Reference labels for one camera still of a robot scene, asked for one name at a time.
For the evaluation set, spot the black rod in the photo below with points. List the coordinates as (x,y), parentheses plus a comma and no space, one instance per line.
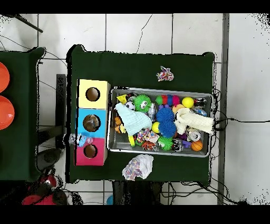
(27,23)

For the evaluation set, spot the wooden box with three holes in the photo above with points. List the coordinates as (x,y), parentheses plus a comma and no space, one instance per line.
(82,122)

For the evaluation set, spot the mint green waffle cloth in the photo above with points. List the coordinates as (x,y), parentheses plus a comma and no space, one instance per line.
(134,119)

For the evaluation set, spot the blue spiky ball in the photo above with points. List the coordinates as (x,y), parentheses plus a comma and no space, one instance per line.
(164,114)
(168,129)

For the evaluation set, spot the yellow cheese wedge toy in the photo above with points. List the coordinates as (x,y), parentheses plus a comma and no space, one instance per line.
(121,98)

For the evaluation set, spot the side table with green cloth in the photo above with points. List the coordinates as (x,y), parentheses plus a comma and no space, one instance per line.
(21,143)

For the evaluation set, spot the orange round disc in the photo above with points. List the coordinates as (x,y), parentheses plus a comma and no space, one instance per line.
(177,107)

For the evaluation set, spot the orange plastic building block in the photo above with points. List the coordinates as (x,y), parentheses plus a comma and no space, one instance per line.
(118,124)

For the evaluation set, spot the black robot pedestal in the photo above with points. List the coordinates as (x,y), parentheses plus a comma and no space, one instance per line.
(137,194)

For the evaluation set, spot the orange striped tiger toy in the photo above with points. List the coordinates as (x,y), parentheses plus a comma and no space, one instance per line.
(148,146)

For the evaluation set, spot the crushed silver can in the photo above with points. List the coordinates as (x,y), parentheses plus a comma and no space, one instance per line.
(194,135)

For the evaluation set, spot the crushed clear plastic bottle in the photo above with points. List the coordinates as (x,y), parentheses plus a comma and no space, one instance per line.
(81,140)

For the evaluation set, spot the small orange basketball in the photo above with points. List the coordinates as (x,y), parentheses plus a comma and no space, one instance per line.
(196,145)

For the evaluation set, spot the green fuzzy toy with eyes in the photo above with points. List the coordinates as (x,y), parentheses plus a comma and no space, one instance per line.
(142,102)

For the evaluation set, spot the grey robot toy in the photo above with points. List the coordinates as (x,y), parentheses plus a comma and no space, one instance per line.
(152,110)

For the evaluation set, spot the black and white soccer ball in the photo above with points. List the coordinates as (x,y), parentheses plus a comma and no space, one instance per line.
(130,105)

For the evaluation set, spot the cream waffle cloth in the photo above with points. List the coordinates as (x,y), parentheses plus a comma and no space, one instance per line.
(194,121)

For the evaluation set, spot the orange bowl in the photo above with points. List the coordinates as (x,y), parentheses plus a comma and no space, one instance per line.
(3,77)
(5,112)

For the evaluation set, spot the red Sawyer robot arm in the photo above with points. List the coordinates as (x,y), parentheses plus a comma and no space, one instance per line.
(42,194)

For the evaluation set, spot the yellow ball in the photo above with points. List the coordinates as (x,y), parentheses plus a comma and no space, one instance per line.
(155,127)
(188,102)

